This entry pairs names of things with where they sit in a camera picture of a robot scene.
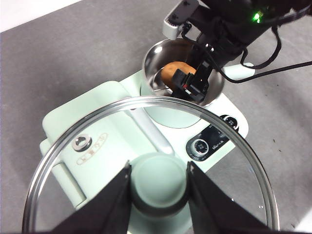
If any chrome griddle cover handle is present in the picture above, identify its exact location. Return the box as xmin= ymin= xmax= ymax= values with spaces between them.
xmin=130 ymin=107 xmax=175 ymax=156

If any silver control knob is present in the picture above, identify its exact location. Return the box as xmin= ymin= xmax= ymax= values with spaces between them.
xmin=191 ymin=138 xmax=210 ymax=156
xmin=223 ymin=115 xmax=238 ymax=130

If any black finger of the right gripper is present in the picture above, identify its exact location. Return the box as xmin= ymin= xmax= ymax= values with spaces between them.
xmin=170 ymin=89 xmax=204 ymax=102
xmin=172 ymin=69 xmax=190 ymax=91

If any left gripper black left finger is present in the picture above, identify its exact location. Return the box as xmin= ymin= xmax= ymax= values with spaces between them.
xmin=51 ymin=160 xmax=134 ymax=234

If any black cable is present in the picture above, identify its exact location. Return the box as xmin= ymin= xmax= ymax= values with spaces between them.
xmin=212 ymin=60 xmax=312 ymax=83
xmin=240 ymin=25 xmax=282 ymax=69

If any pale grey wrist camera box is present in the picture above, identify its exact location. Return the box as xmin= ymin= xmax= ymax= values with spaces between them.
xmin=162 ymin=0 xmax=199 ymax=40

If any brown potato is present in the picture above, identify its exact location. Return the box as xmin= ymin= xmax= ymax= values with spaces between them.
xmin=159 ymin=62 xmax=197 ymax=88

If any mint green breakfast machine base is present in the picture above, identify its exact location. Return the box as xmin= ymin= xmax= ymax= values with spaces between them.
xmin=39 ymin=73 xmax=250 ymax=234

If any glass lid with green knob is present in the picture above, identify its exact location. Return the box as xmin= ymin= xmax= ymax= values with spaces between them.
xmin=21 ymin=96 xmax=280 ymax=234

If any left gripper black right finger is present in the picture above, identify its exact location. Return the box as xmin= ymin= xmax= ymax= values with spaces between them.
xmin=186 ymin=160 xmax=280 ymax=234

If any mint green pot with handle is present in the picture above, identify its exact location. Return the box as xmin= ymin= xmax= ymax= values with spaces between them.
xmin=141 ymin=38 xmax=256 ymax=107

